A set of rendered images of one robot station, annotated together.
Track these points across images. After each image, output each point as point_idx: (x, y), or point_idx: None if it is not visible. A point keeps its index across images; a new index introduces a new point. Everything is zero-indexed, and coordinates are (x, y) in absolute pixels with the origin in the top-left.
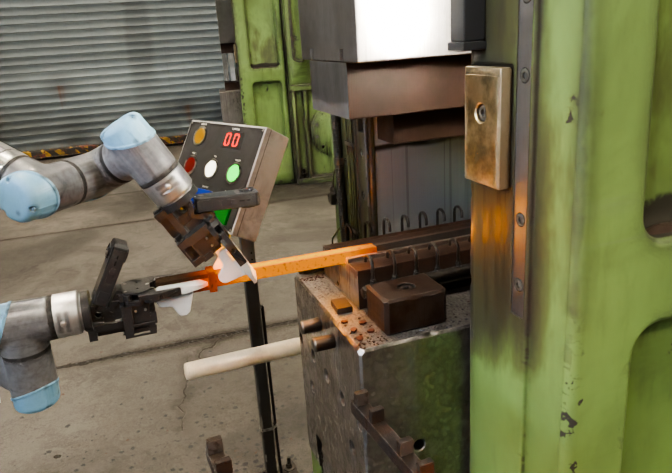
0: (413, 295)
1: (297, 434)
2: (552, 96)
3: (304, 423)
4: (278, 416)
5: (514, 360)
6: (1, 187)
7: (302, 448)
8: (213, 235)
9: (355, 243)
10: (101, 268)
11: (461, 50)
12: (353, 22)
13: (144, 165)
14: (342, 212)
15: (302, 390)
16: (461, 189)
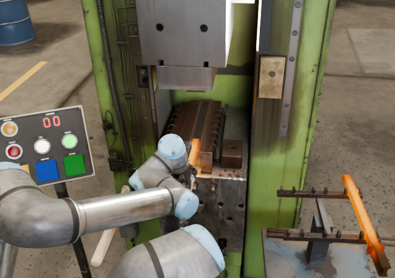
0: (241, 148)
1: (62, 268)
2: (304, 64)
3: (56, 261)
4: (36, 271)
5: (280, 150)
6: (185, 207)
7: (74, 270)
8: (191, 171)
9: None
10: (166, 221)
11: (267, 53)
12: (223, 51)
13: (186, 157)
14: (124, 131)
15: (27, 250)
16: (167, 94)
